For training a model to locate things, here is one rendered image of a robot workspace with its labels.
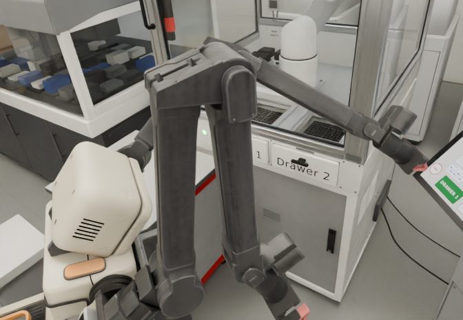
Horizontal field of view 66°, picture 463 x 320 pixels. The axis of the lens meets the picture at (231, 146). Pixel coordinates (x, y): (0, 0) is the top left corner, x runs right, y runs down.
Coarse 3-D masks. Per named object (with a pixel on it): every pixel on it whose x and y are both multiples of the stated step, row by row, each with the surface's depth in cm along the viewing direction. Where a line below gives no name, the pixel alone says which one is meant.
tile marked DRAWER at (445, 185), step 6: (444, 180) 113; (450, 180) 111; (438, 186) 113; (444, 186) 112; (450, 186) 110; (456, 186) 109; (444, 192) 111; (450, 192) 109; (456, 192) 108; (462, 192) 106; (450, 198) 109; (456, 198) 107
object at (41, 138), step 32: (0, 0) 173; (32, 0) 157; (64, 0) 159; (96, 0) 172; (128, 0) 187; (64, 32) 164; (0, 96) 236; (128, 96) 204; (0, 128) 293; (32, 128) 253; (64, 128) 223; (96, 128) 192; (128, 128) 214; (32, 160) 287; (64, 160) 249
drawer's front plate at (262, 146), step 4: (252, 140) 156; (256, 140) 155; (260, 140) 155; (252, 144) 158; (256, 144) 156; (260, 144) 155; (264, 144) 153; (252, 148) 159; (256, 148) 157; (260, 148) 156; (264, 148) 155; (268, 148) 156; (252, 152) 160; (256, 152) 159; (260, 152) 157; (264, 152) 156; (268, 152) 157; (256, 156) 160; (260, 156) 158; (264, 156) 157; (268, 156) 158; (256, 160) 161; (260, 160) 160; (264, 160) 158; (268, 160) 159
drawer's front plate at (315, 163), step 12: (276, 144) 152; (276, 156) 153; (288, 156) 149; (300, 156) 145; (312, 156) 143; (288, 168) 152; (300, 168) 148; (312, 168) 145; (324, 168) 141; (336, 168) 138; (324, 180) 144; (336, 180) 141
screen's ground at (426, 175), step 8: (456, 144) 115; (448, 152) 116; (456, 152) 114; (440, 160) 117; (448, 160) 115; (424, 176) 119; (432, 176) 117; (440, 176) 114; (448, 176) 112; (432, 184) 116; (456, 184) 109; (440, 192) 112; (448, 200) 109
